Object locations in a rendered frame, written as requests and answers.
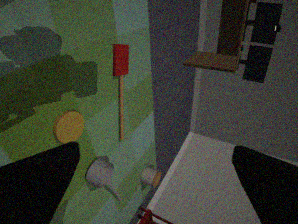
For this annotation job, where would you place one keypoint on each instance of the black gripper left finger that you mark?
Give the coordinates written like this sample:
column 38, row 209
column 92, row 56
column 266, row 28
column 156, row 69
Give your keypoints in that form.
column 31, row 189

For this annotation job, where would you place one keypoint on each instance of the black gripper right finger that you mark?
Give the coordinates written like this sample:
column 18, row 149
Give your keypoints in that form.
column 271, row 185

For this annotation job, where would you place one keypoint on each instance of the grey ladle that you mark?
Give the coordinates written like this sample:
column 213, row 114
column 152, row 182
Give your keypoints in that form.
column 100, row 173

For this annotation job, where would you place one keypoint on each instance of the red spatula with wooden handle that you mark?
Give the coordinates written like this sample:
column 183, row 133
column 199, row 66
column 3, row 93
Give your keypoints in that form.
column 120, row 68

